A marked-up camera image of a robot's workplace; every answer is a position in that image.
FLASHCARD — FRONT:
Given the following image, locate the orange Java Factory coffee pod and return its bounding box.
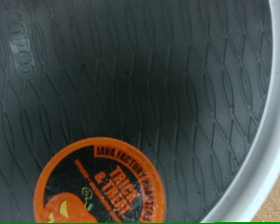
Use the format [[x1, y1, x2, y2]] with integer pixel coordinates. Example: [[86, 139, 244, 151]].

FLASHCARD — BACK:
[[33, 136, 167, 224]]

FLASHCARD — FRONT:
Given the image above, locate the white two-tier turntable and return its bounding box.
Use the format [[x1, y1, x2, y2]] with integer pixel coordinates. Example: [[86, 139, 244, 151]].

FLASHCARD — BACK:
[[0, 0, 280, 224]]

